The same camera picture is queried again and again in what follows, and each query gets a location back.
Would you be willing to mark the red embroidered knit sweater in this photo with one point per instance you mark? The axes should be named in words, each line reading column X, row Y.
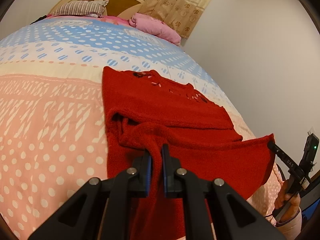
column 187, row 120

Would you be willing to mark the polka dot bed blanket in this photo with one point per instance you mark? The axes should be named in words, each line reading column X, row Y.
column 50, row 105

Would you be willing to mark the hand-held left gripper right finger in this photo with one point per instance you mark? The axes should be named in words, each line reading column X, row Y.
column 163, row 170

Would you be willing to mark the cream wooden headboard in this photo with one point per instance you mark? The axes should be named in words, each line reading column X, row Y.
column 120, row 7

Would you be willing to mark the striped pillow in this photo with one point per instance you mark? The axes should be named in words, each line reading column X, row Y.
column 80, row 8

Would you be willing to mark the pink floral bed sheet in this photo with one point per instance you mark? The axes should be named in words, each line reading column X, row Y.
column 112, row 20

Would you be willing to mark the blue object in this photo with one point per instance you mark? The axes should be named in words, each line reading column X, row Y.
column 307, row 217

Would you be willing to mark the person's right hand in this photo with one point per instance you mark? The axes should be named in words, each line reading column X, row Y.
column 292, row 205

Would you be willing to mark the beige patterned curtain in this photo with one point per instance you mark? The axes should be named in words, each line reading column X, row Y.
column 180, row 5

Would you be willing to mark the person's right forearm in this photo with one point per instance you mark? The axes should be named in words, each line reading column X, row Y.
column 290, row 230

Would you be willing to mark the pink pillow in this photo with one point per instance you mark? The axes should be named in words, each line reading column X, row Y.
column 160, row 28

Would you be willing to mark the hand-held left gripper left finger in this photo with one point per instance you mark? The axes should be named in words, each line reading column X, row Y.
column 148, row 170

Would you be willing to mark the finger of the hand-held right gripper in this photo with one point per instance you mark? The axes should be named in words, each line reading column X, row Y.
column 285, row 157

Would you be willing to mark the dark cloth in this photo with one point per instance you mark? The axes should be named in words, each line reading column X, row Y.
column 38, row 20

